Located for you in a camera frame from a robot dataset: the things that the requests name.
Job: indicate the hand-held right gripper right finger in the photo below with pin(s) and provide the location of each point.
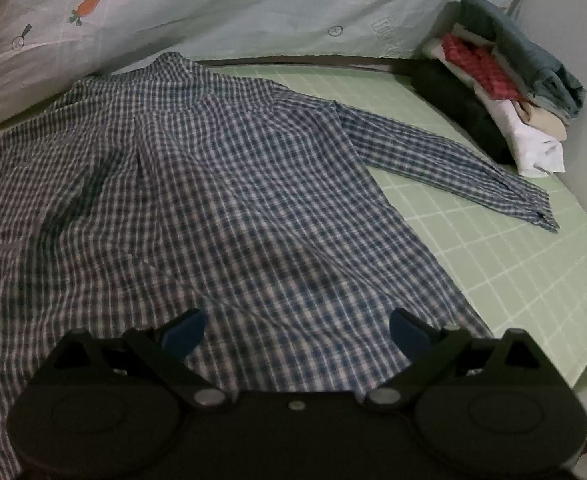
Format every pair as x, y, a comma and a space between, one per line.
408, 337

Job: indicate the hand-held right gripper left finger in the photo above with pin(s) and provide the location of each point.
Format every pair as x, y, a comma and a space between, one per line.
186, 335

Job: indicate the blue white plaid shirt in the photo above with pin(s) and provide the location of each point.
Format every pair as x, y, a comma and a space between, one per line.
198, 200

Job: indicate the pile of folded clothes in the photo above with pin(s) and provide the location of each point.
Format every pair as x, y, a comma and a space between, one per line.
528, 145

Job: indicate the black folded garment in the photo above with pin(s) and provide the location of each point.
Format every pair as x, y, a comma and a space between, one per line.
458, 100

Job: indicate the beige folded garment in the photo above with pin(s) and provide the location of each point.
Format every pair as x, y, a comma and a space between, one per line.
543, 122

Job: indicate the red patterned folded garment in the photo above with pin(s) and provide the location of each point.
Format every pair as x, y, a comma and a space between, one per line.
478, 65

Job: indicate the blue grey folded garment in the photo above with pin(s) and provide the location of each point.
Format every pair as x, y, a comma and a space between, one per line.
523, 45

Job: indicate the carrot print light quilt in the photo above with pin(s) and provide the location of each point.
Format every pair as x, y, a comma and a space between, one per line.
223, 5

